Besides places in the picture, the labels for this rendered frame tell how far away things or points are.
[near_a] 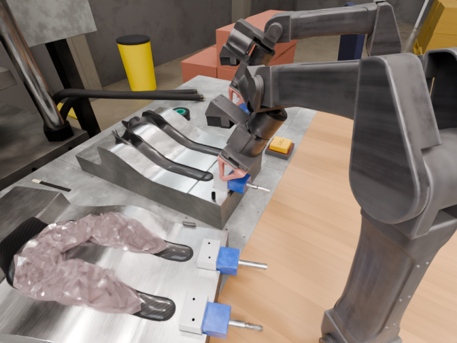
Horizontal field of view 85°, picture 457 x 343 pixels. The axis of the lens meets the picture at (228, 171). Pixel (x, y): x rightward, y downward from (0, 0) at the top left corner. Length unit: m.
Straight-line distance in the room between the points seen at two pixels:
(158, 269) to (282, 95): 0.38
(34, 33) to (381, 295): 1.21
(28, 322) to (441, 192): 0.54
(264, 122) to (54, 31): 0.97
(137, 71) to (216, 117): 2.93
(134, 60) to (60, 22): 2.15
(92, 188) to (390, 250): 0.74
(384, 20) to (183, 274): 0.66
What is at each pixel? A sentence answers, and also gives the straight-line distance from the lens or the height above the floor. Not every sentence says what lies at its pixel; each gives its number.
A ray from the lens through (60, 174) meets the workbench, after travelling 0.93.
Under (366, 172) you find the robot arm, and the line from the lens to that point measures 0.23.
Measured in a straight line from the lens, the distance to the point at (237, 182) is 0.56.
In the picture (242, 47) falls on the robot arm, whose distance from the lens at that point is 0.74.
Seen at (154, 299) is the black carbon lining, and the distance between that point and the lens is 0.51.
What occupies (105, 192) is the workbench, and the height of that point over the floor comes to 0.80.
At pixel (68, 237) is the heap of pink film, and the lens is 0.59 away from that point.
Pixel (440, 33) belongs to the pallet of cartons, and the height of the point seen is 0.48.
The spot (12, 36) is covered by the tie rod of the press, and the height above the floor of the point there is 1.14.
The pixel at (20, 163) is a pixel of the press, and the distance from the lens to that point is 1.09.
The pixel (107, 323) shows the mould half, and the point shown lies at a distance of 0.50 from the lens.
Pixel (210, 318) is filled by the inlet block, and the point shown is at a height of 0.87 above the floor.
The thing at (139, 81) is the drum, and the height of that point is 0.16.
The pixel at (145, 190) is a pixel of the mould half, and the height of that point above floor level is 0.83.
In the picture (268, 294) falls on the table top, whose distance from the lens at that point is 0.56.
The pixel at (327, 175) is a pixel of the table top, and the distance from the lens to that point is 0.83.
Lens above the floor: 1.31
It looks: 40 degrees down
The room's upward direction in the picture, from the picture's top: straight up
